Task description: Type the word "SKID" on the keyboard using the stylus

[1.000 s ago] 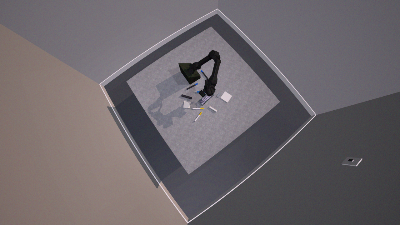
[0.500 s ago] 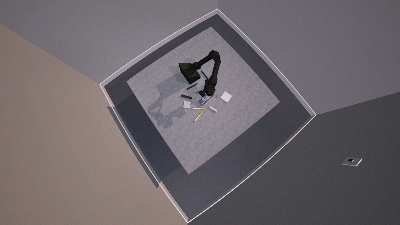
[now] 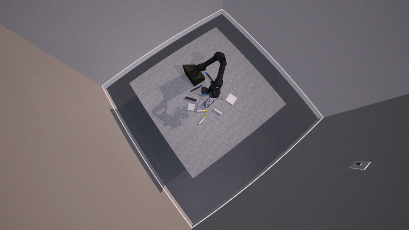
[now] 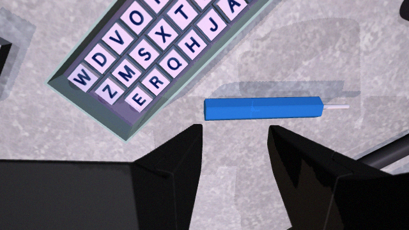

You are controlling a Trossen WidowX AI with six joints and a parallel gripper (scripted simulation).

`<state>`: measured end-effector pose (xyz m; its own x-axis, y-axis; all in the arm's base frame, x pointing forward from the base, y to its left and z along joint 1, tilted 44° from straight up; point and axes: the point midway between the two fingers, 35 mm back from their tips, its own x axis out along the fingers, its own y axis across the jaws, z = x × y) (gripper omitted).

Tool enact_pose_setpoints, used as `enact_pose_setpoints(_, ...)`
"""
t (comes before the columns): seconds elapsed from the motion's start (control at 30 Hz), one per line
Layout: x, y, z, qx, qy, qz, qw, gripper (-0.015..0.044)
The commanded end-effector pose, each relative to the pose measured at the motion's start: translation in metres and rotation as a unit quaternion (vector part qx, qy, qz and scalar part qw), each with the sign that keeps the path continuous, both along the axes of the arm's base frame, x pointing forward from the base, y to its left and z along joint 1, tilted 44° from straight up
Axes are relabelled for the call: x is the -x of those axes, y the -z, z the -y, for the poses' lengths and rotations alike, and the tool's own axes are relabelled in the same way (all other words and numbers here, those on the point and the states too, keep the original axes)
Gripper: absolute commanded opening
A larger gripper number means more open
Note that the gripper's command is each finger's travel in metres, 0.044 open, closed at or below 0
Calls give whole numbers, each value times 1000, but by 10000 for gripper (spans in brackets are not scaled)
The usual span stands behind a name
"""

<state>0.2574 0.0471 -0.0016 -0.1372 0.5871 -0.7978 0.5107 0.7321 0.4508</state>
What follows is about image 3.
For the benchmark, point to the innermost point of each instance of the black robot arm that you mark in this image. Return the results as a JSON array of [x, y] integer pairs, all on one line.
[[218, 56]]

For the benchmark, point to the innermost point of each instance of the keyboard with white letter keys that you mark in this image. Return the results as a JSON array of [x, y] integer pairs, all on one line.
[[209, 101]]

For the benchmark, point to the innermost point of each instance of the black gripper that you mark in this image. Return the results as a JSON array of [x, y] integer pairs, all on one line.
[[205, 90]]

